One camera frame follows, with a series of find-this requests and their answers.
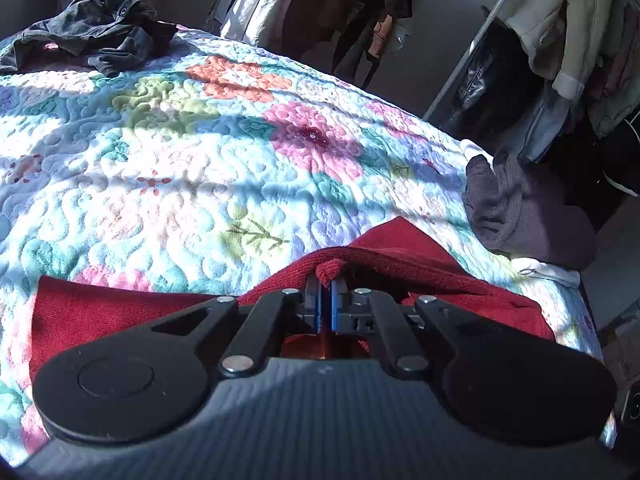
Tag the light blue jeans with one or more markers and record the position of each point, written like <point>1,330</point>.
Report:
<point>545,125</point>

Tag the grey rack pole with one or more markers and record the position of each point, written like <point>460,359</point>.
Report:
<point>475,40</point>

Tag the grey crumpled garment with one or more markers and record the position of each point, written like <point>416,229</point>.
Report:
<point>90,25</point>

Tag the purple-grey crumpled cloth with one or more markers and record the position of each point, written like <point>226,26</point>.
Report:
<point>525,210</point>

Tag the brown hanging garment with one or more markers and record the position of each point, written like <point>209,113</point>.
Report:
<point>325,10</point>

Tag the white crumpled cloth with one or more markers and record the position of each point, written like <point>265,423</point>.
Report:
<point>550,272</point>

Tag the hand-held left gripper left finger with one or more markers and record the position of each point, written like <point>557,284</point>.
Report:
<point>312,305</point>

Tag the floral quilted bed cover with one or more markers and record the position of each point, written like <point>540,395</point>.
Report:
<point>200,160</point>

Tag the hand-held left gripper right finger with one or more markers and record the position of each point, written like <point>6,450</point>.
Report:
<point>340,305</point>

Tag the cream hanging jacket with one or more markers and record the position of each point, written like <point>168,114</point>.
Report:
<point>560,10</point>

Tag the black leather jacket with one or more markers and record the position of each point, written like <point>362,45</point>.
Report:
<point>490,85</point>

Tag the dark red knit sweater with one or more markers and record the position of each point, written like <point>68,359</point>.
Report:
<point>425,260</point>

